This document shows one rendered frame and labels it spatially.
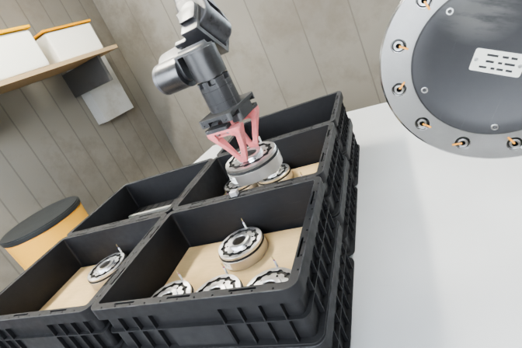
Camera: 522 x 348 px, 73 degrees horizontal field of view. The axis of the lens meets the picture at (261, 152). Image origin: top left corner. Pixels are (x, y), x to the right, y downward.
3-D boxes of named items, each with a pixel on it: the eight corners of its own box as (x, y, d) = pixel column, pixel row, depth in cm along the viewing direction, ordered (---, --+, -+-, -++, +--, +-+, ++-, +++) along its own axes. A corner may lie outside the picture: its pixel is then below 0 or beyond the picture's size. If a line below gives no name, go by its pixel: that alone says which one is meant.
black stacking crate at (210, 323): (340, 221, 75) (322, 177, 71) (326, 349, 49) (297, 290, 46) (191, 248, 91) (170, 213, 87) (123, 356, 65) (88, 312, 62)
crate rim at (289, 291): (325, 183, 72) (321, 174, 71) (302, 301, 46) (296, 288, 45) (173, 218, 88) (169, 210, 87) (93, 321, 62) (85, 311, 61)
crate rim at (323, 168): (337, 128, 98) (334, 120, 97) (325, 183, 72) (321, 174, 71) (217, 163, 114) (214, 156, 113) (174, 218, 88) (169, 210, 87)
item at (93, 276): (133, 252, 92) (131, 251, 92) (105, 282, 84) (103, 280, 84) (109, 254, 97) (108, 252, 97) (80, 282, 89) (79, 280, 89)
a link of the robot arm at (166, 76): (195, -5, 56) (229, 25, 63) (148, 22, 62) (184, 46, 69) (190, 60, 52) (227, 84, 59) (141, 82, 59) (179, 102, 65)
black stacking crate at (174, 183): (229, 188, 117) (214, 158, 113) (191, 248, 91) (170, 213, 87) (140, 210, 132) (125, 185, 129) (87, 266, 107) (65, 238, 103)
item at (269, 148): (283, 139, 66) (282, 137, 66) (265, 168, 58) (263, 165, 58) (240, 150, 71) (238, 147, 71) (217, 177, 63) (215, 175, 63)
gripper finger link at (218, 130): (224, 172, 62) (199, 125, 59) (240, 151, 68) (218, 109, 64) (255, 165, 59) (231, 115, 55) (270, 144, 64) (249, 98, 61)
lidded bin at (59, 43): (82, 60, 311) (67, 34, 303) (107, 46, 291) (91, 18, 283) (37, 76, 277) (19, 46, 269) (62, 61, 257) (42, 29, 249)
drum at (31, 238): (115, 276, 269) (59, 196, 245) (151, 283, 240) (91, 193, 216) (60, 329, 235) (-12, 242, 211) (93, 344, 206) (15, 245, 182)
